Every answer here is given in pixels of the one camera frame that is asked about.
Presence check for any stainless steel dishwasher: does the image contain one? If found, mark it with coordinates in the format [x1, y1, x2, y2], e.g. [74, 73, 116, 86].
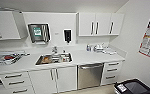
[77, 63, 105, 90]

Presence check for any stack of white bowls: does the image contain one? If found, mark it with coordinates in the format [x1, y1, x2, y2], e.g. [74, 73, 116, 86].
[93, 42, 107, 54]

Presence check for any blue dish soap bottle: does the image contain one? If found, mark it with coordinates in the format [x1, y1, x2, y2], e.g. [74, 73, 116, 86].
[86, 43, 92, 53]

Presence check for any chrome sink faucet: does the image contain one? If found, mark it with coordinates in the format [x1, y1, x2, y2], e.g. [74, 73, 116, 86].
[50, 45, 59, 55]

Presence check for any stainless steel sink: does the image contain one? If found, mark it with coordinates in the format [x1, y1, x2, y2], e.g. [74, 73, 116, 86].
[34, 52, 74, 67]

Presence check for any steel paper towel dispenser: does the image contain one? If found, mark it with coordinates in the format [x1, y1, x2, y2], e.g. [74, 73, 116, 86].
[27, 23, 52, 45]

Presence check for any grey bin black lid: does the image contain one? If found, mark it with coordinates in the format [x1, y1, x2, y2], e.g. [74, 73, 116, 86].
[113, 78, 150, 94]

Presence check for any black wall soap dispenser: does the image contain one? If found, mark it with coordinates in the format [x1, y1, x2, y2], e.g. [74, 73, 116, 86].
[63, 28, 73, 45]

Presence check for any white wall cabinet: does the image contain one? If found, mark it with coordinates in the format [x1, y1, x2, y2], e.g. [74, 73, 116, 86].
[0, 10, 28, 41]
[76, 12, 125, 37]

